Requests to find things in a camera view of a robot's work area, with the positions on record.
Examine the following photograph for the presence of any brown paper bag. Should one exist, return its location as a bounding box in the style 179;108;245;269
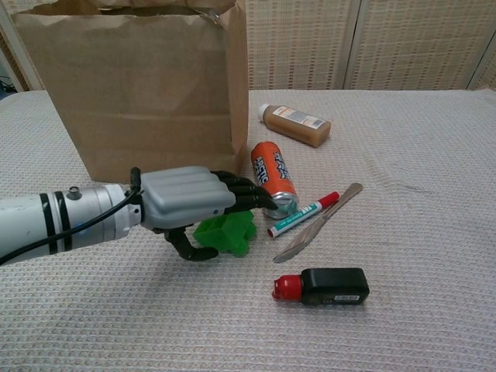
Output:
10;0;250;183

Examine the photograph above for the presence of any orange drink can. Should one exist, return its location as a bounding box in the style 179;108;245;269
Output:
250;141;301;220

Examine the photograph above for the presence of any metal table knife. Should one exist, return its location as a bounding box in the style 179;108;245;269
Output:
273;182;364;264

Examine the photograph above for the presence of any woven folding screen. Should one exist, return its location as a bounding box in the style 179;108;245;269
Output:
0;0;496;92

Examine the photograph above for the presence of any beige woven tablecloth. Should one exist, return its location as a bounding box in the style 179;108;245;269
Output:
0;89;496;372

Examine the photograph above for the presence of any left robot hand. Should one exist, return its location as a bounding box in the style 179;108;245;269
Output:
139;166;279;263

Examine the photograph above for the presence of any black cable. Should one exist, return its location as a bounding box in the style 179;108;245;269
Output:
0;167;143;264

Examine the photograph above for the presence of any marker pen with red cap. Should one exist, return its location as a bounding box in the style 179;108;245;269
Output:
266;191;341;240

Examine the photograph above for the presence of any green toy brick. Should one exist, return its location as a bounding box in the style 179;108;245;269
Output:
193;208;259;257

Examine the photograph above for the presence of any black bottle with red cap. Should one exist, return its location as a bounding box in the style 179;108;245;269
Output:
271;267;371;307

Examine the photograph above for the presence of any brown juice bottle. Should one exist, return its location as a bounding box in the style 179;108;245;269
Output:
258;103;332;148

